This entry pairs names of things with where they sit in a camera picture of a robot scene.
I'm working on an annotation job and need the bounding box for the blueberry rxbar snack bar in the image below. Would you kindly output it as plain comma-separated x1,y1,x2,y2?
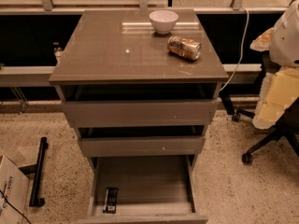
103,188,119,214

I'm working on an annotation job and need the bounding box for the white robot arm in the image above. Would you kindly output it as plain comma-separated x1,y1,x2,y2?
250,0,299,129

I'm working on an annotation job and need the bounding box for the grey drawer cabinet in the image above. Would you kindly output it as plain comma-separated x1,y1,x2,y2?
48,8,230,224

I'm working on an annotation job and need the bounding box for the top grey drawer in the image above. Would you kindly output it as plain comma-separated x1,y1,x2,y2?
55,83,221,129

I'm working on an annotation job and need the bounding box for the middle grey drawer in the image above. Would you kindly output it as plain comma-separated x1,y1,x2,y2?
78,125,206,158

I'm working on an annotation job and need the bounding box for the bottom grey open drawer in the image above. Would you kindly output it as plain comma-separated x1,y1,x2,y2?
78,156,207,224

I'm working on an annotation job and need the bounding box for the crushed aluminium can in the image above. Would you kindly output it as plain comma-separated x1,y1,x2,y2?
167,35,202,61

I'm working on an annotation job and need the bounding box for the white ceramic bowl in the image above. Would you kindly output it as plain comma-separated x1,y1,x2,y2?
149,10,178,34

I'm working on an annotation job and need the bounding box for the black metal stand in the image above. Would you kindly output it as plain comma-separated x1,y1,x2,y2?
20,137,49,207

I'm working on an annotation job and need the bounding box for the black office chair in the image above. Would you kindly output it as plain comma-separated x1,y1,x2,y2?
232,52,299,164

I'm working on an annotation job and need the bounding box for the white cardboard box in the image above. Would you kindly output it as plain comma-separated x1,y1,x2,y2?
0,155,29,224

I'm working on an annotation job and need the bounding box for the white power cable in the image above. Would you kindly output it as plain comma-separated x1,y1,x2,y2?
219,7,250,92

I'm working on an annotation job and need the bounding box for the black thin cable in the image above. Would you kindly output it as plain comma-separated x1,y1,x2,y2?
0,189,32,224

